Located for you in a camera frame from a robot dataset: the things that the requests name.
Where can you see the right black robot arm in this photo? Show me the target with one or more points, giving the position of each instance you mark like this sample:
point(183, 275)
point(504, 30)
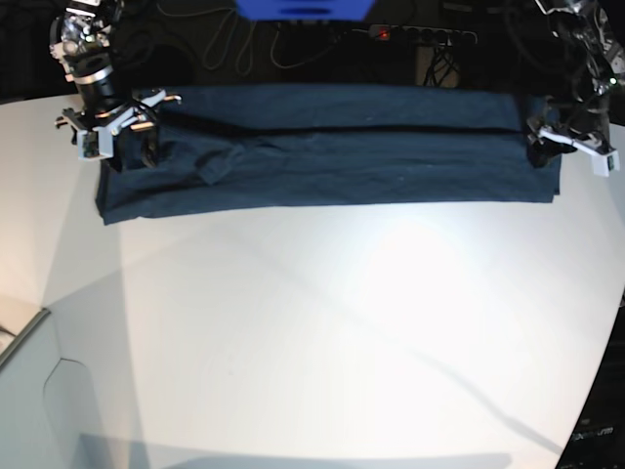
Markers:
point(80, 40)

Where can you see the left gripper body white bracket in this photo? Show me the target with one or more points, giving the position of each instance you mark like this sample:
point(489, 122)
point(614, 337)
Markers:
point(548, 142)

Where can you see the black power strip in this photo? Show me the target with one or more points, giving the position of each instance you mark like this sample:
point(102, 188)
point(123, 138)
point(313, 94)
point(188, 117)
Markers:
point(422, 36)

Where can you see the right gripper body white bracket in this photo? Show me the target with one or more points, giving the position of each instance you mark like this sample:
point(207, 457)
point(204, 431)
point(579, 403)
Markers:
point(95, 135)

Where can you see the dark blue t-shirt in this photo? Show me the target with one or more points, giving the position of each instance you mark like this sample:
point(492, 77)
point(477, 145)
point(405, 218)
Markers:
point(299, 145)

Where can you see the blue plastic box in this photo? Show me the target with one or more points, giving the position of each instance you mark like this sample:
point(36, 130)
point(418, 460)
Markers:
point(304, 10)

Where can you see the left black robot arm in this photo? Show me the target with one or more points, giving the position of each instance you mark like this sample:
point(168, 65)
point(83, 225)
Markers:
point(592, 33)

